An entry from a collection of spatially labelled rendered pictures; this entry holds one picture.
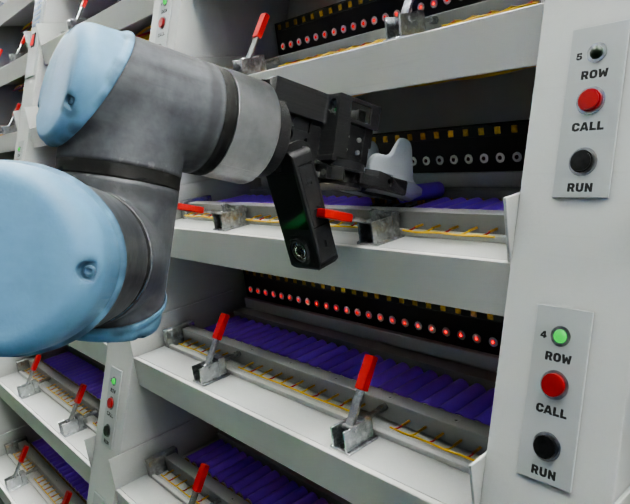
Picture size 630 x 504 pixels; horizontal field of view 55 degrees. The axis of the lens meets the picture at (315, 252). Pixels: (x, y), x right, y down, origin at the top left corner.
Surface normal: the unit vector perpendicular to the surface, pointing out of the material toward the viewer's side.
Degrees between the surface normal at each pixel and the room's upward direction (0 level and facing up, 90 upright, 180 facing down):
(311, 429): 20
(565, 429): 90
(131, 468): 90
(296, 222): 118
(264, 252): 110
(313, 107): 90
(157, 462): 90
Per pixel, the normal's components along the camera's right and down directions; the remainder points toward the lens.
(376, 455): -0.14, -0.97
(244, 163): 0.35, 0.77
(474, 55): -0.74, 0.25
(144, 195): 0.61, 0.05
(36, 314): 0.18, 0.03
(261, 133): 0.61, 0.26
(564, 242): -0.75, -0.11
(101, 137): -0.03, -0.03
